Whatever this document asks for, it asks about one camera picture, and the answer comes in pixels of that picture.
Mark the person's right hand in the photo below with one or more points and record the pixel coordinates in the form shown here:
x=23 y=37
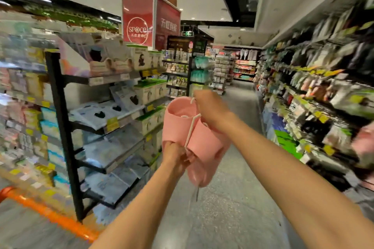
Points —
x=211 y=108

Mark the person's left hand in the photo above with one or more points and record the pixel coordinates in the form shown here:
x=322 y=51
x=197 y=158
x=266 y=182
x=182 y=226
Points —
x=173 y=157

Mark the pink slippers pair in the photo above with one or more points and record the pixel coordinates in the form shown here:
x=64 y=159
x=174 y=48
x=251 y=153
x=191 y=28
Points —
x=178 y=123

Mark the orange metal shopping cart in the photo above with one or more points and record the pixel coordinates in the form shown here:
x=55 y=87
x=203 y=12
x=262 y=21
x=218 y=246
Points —
x=52 y=216

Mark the person's left forearm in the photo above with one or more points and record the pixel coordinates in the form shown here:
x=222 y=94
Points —
x=140 y=213

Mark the person's right forearm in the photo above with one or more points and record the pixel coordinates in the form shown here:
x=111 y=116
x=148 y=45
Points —
x=292 y=176

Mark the teal packet stack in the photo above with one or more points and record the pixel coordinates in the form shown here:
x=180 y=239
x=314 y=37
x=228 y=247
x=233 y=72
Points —
x=203 y=70

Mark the row of blue garment packets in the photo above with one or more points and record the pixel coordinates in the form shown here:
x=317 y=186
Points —
x=274 y=123

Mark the white boxes with green lids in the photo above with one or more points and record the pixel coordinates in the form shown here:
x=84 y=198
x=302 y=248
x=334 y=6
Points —
x=146 y=91

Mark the green exit sign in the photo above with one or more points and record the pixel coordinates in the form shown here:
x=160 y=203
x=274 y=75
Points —
x=187 y=33

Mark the row of green white boxes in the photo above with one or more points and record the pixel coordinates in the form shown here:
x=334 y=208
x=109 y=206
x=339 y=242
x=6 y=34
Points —
x=287 y=143

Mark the flat white garment packets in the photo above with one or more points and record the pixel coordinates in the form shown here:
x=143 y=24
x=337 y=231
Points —
x=93 y=114

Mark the red sign cube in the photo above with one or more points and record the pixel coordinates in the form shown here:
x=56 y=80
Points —
x=137 y=24

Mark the rows of hanging sock packets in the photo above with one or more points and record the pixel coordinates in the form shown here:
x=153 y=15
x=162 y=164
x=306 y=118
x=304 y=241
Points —
x=321 y=62

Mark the rows of colourful small packets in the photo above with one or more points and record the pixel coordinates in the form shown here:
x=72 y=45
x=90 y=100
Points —
x=23 y=88

